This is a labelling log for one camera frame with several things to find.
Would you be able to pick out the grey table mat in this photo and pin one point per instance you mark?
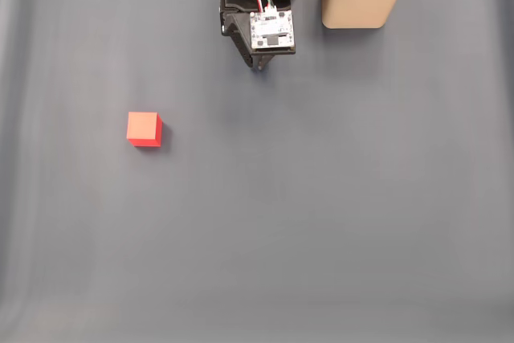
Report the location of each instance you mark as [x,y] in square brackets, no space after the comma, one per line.
[281,206]

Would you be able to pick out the white camera circuit board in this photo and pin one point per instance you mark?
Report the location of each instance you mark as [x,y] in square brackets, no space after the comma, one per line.
[273,31]

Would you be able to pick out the red cube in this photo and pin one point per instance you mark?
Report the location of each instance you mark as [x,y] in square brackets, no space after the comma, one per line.
[144,128]

